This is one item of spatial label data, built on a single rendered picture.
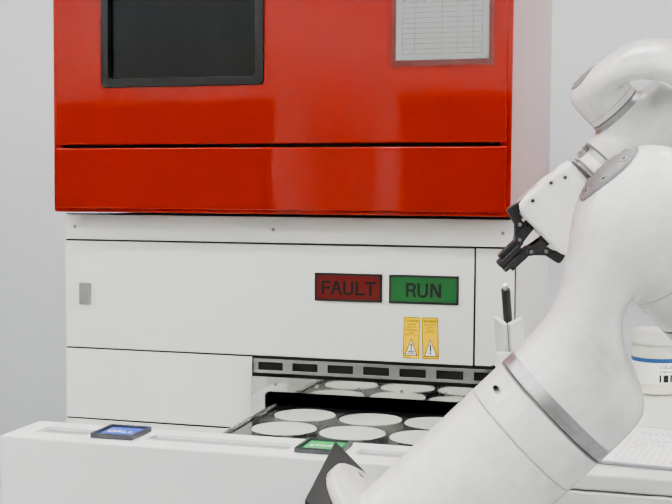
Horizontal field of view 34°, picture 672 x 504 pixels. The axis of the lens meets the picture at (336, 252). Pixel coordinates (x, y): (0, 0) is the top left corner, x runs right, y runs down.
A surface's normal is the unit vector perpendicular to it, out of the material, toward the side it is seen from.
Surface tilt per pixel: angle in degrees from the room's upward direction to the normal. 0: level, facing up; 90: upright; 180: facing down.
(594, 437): 109
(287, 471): 90
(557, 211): 94
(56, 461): 90
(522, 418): 75
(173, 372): 90
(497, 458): 81
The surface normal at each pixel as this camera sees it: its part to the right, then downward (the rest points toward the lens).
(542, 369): -0.52, -0.41
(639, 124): -0.09, 0.06
